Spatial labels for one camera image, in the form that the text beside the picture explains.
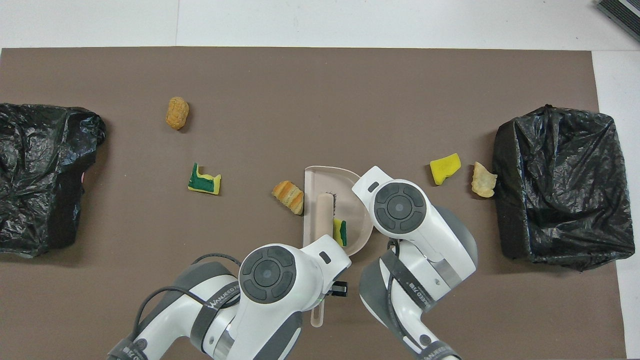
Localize black bag lined bin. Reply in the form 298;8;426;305
492;103;636;273
0;102;108;259

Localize pale orange-striped bread chunk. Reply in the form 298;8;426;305
271;180;305;216

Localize brown oval bread roll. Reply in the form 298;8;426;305
165;96;191;131

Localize beige hand brush black bristles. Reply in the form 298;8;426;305
310;191;341;329

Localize large green yellow sponge piece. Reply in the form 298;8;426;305
187;162;222;196

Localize pale flaky pastry piece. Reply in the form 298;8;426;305
470;161;498;199

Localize brown table mat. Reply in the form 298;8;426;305
0;46;627;360

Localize plain yellow sponge piece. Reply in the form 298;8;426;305
429;152;462;186

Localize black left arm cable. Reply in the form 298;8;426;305
135;252;243;331

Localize grey ribbed object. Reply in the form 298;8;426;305
595;0;640;44

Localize beige plastic dustpan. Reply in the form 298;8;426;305
303;166;375;257

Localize small yellow green sponge piece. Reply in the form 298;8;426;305
332;217;348;248

